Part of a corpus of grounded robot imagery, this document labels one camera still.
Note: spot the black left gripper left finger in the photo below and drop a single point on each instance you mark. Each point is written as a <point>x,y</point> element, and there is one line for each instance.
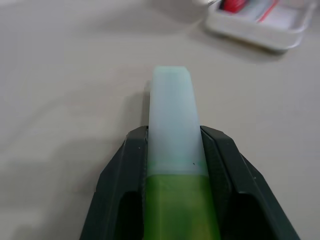
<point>117,180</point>

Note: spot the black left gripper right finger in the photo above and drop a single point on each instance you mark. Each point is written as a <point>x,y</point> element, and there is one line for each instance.
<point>240,180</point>

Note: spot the green highlighter marker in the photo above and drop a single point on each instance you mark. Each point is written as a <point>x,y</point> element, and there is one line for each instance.
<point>175,150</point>

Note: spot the red marker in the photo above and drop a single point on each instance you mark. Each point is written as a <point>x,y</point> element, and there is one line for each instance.
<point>233,5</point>

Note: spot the white plastic tray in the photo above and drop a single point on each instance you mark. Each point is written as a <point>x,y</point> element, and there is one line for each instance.
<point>262,32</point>

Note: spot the clear plastic bag red-striped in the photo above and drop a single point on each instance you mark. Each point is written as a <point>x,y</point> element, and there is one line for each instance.
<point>265,11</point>

